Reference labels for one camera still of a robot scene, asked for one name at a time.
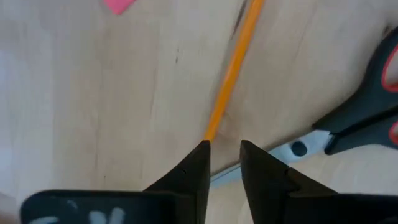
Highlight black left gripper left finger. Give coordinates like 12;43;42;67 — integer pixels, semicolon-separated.
144;139;212;224

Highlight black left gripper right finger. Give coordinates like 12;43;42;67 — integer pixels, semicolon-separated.
239;139;339;224

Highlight yellow pencil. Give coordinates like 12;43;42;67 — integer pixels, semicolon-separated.
203;0;266;142

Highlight red and black scissors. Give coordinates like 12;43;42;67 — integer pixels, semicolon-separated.
210;26;398;188

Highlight pink eraser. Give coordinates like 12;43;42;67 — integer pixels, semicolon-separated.
103;0;138;16

